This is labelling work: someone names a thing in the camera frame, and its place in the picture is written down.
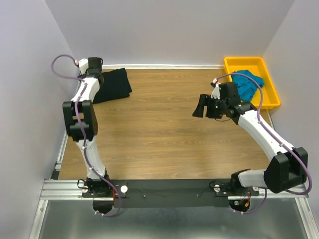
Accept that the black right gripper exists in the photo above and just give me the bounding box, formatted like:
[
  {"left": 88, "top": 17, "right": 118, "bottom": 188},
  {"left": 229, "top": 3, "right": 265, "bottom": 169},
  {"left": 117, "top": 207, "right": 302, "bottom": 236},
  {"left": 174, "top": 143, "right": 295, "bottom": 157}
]
[{"left": 192, "top": 93, "right": 227, "bottom": 119}]

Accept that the black t shirt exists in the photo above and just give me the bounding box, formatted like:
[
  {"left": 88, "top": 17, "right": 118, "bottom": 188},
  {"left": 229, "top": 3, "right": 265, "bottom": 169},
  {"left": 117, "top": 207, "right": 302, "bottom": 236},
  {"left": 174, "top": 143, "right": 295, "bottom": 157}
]
[{"left": 93, "top": 68, "right": 133, "bottom": 104}]

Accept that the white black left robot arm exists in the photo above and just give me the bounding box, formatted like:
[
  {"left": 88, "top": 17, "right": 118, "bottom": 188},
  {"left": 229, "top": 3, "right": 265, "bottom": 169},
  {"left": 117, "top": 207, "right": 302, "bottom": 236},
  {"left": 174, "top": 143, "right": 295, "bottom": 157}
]
[{"left": 62, "top": 57, "right": 111, "bottom": 197}]

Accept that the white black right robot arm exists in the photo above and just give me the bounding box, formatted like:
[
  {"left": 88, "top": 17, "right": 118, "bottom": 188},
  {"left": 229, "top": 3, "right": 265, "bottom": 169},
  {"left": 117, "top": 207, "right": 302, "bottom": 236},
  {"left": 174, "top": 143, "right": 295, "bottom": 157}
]
[{"left": 192, "top": 82, "right": 308, "bottom": 195}]

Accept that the teal t shirt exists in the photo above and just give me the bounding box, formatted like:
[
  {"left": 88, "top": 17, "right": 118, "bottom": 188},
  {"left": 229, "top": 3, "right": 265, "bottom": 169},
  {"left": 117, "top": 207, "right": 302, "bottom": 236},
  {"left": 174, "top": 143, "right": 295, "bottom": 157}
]
[{"left": 232, "top": 70, "right": 264, "bottom": 101}]

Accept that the yellow plastic bin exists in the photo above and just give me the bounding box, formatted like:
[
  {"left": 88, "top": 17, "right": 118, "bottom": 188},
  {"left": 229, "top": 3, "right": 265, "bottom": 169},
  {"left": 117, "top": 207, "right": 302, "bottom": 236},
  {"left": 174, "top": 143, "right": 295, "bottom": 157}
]
[{"left": 224, "top": 56, "right": 281, "bottom": 110}]

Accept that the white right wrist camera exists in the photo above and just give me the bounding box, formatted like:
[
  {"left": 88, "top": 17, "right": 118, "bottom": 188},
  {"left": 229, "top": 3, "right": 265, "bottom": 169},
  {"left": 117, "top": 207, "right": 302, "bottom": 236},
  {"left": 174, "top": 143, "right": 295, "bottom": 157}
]
[{"left": 210, "top": 78, "right": 220, "bottom": 100}]

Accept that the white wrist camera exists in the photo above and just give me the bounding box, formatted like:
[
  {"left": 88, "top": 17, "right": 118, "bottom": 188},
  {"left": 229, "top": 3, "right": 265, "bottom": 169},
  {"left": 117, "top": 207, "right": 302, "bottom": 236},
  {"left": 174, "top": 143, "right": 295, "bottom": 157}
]
[
  {"left": 73, "top": 58, "right": 89, "bottom": 75},
  {"left": 210, "top": 78, "right": 220, "bottom": 100}
]

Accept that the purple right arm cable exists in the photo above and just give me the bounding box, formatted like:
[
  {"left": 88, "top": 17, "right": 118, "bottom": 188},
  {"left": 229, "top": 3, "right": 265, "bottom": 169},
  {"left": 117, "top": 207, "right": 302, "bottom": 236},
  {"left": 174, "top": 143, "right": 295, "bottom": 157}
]
[{"left": 214, "top": 72, "right": 314, "bottom": 215}]

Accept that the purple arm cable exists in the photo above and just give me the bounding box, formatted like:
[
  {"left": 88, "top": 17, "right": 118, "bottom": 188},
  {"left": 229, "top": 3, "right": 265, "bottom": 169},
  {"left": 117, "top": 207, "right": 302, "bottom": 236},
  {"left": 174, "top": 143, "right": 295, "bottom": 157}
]
[
  {"left": 214, "top": 72, "right": 314, "bottom": 215},
  {"left": 51, "top": 54, "right": 122, "bottom": 218}
]

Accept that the aluminium back edge rail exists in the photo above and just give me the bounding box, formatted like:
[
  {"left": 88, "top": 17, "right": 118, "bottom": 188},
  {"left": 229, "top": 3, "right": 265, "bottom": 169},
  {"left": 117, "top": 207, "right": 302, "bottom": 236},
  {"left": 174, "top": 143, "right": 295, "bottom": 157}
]
[{"left": 102, "top": 64, "right": 224, "bottom": 70}]

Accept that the black mounting base plate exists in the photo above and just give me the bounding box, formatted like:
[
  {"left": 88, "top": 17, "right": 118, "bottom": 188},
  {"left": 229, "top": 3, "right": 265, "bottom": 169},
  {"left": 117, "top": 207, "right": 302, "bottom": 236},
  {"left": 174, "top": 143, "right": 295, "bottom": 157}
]
[{"left": 77, "top": 179, "right": 259, "bottom": 209}]

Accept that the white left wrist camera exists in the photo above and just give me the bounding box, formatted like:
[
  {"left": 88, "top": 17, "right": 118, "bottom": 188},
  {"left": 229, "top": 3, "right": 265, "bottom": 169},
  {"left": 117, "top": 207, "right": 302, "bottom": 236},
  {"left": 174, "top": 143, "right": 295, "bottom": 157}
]
[{"left": 73, "top": 58, "right": 89, "bottom": 75}]

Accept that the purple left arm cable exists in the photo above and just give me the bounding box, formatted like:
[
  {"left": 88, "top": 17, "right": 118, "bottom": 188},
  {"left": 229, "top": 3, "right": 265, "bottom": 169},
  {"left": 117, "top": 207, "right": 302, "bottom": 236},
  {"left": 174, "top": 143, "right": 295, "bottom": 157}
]
[{"left": 51, "top": 54, "right": 122, "bottom": 218}]

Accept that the aluminium front frame rail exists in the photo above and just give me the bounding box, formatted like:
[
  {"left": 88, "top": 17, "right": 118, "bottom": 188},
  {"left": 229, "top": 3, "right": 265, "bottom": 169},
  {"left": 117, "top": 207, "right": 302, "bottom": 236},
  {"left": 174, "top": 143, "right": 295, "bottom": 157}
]
[{"left": 40, "top": 180, "right": 309, "bottom": 200}]

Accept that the aluminium left side rail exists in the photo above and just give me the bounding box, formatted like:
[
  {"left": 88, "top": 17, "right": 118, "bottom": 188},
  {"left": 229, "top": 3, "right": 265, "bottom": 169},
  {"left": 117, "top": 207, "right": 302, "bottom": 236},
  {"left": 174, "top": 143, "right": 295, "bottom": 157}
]
[{"left": 49, "top": 131, "right": 68, "bottom": 180}]

